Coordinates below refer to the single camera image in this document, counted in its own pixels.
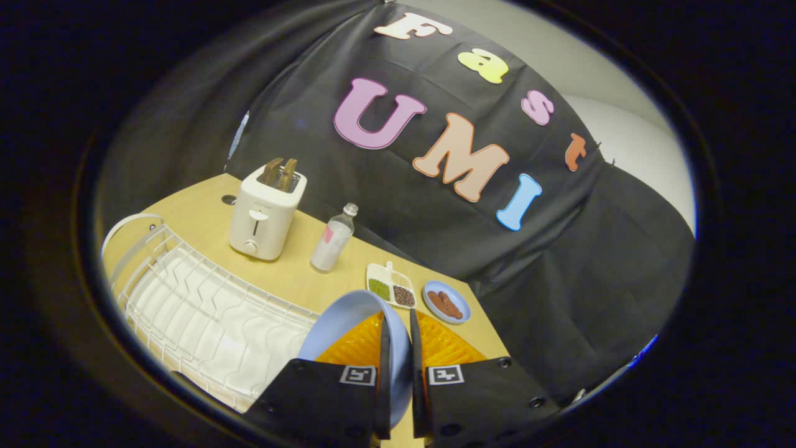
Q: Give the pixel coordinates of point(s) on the toast slice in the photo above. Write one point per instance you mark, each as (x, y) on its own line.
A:
(287, 175)
(271, 172)

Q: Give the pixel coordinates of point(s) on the small blue dish with sausages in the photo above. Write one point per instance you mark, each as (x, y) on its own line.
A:
(446, 302)

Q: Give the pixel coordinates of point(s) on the clear bottle with pink label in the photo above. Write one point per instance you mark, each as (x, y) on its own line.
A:
(333, 241)

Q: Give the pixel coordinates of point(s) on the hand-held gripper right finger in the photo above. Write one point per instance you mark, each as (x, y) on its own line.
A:
(415, 367)

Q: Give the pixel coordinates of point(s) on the white toaster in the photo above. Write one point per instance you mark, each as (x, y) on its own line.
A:
(264, 218)

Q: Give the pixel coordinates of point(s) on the black backdrop cloth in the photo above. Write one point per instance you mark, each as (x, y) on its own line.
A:
(435, 186)

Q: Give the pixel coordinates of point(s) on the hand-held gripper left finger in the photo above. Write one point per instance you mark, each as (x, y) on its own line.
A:
(384, 367)

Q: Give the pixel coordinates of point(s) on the light blue plate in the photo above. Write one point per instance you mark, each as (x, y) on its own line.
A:
(348, 320)

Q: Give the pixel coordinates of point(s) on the white divided tray with beans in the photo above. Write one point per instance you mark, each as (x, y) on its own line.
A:
(390, 285)

